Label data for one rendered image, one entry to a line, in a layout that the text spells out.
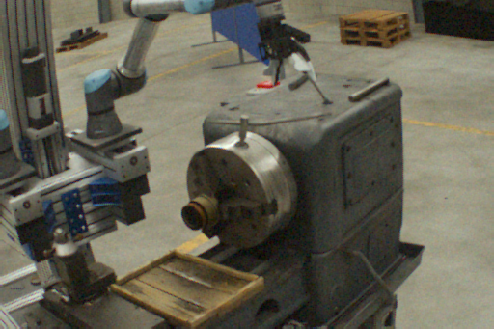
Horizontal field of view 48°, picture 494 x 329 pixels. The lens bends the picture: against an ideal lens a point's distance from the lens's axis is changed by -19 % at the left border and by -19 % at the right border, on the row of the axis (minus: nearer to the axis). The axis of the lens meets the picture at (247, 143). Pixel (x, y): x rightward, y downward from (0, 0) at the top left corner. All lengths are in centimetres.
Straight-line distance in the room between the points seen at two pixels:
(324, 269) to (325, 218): 19
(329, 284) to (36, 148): 116
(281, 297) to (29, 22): 136
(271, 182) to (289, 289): 37
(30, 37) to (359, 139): 126
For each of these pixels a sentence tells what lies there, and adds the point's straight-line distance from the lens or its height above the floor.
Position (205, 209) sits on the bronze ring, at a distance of 178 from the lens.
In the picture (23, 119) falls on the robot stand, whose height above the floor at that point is 130.
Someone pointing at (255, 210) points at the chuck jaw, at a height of 109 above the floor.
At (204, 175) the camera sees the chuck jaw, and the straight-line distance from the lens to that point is 184.
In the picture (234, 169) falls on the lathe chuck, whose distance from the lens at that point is 181.
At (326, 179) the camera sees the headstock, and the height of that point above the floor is 110.
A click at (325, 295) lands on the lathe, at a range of 206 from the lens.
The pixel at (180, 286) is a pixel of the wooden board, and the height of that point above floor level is 88.
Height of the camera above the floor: 182
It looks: 19 degrees down
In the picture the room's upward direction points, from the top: 7 degrees counter-clockwise
